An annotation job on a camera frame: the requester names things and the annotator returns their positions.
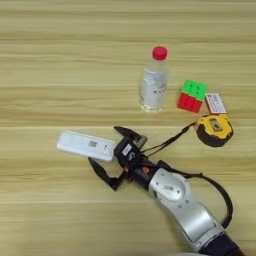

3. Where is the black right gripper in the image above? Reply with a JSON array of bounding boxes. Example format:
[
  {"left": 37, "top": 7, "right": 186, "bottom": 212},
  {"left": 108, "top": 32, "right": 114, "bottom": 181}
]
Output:
[{"left": 87, "top": 125, "right": 162, "bottom": 192}]

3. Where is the white rectangular device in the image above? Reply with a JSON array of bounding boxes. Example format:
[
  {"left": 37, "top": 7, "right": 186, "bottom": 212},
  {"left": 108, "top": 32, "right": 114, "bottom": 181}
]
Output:
[{"left": 56, "top": 129, "right": 118, "bottom": 164}]

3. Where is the colourful Rubik's cube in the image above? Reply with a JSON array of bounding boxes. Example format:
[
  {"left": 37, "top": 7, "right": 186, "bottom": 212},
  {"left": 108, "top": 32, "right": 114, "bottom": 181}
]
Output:
[{"left": 176, "top": 79, "right": 209, "bottom": 115}]

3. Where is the yellow black tape measure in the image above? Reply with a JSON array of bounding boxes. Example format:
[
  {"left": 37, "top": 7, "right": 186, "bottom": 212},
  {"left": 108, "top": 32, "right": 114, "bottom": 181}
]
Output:
[{"left": 141, "top": 113, "right": 235, "bottom": 158}]

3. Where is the red white small card box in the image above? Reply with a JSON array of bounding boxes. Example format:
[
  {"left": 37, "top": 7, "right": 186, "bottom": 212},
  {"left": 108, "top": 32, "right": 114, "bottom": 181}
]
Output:
[{"left": 203, "top": 92, "right": 228, "bottom": 115}]

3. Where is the clear bottle red cap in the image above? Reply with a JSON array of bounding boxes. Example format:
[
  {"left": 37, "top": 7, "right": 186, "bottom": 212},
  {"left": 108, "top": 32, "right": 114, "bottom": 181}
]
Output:
[{"left": 138, "top": 45, "right": 170, "bottom": 113}]

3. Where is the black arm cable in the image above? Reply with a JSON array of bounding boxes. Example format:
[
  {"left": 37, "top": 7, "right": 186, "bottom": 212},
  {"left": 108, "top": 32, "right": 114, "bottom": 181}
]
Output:
[{"left": 155, "top": 159, "right": 235, "bottom": 230}]

